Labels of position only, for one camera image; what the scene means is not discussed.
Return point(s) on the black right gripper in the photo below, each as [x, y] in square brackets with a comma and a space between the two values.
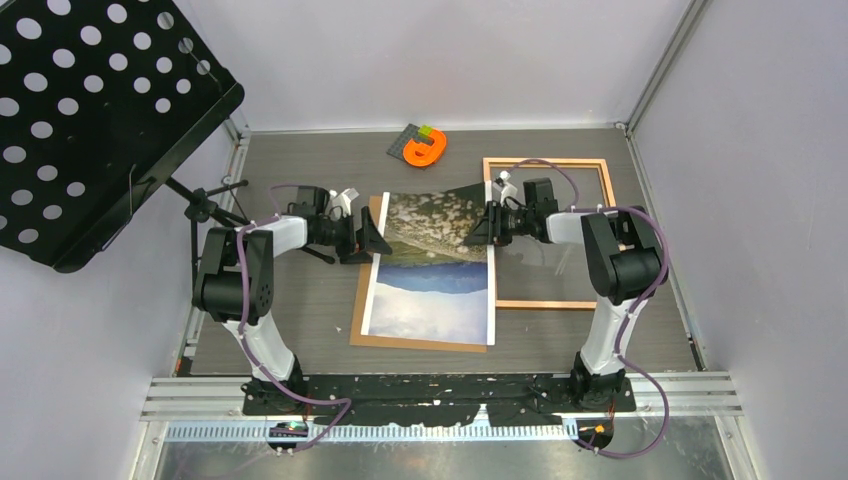
[490, 230]

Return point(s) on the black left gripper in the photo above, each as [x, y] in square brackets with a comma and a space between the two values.
[364, 242]

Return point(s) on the transparent acrylic sheet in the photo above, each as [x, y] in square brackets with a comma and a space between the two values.
[528, 270]

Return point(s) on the landscape photo print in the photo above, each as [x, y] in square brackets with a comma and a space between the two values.
[430, 285]

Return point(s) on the wooden picture frame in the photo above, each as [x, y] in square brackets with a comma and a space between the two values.
[601, 168]

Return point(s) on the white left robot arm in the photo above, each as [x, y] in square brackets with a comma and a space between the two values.
[235, 277]

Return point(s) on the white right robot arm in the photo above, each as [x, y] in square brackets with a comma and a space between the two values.
[626, 262]

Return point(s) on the brown cardboard backing board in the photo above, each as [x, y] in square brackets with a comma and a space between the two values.
[371, 218]

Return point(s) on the grey lego baseplate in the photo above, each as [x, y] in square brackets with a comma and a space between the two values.
[397, 146]

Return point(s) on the green lego brick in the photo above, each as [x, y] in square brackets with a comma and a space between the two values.
[425, 134]

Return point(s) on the black perforated music stand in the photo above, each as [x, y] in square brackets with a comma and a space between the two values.
[102, 102]

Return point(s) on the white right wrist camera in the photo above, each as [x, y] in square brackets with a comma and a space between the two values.
[502, 188]

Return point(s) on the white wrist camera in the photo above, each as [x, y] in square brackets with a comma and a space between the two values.
[340, 205]
[502, 188]

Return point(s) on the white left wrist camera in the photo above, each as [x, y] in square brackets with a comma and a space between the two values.
[340, 205]

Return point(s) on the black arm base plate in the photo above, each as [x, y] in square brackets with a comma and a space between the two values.
[442, 400]

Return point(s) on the aluminium rail with ruler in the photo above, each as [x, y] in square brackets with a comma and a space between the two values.
[211, 409]

